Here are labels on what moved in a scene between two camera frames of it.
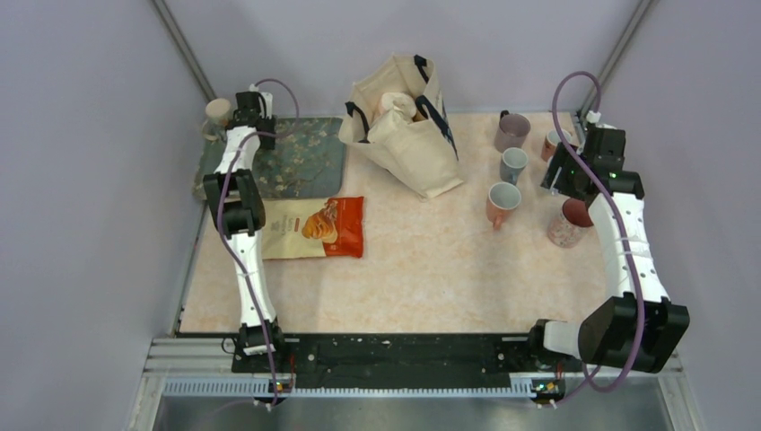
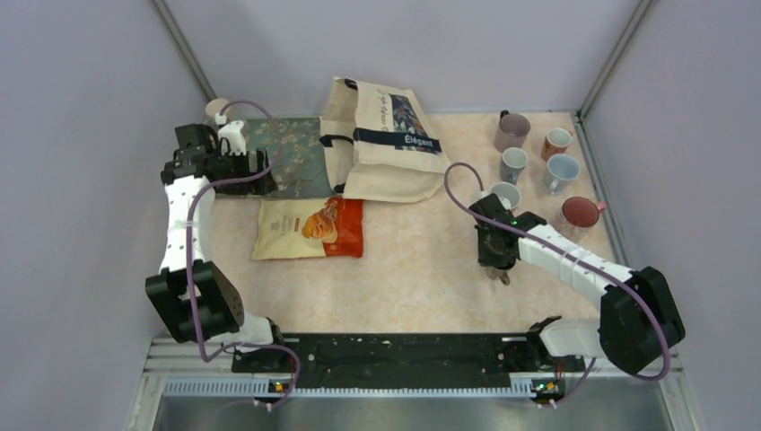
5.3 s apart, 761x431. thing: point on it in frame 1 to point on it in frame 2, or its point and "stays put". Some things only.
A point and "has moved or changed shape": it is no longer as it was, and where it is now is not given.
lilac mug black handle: (511, 132) stays put
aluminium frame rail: (204, 367) stays put
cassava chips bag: (312, 227) stays put
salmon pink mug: (552, 138) stays put
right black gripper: (564, 157) to (485, 259)
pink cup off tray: (571, 230) stays put
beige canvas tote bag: (397, 115) has moved or changed shape
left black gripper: (268, 123) to (259, 185)
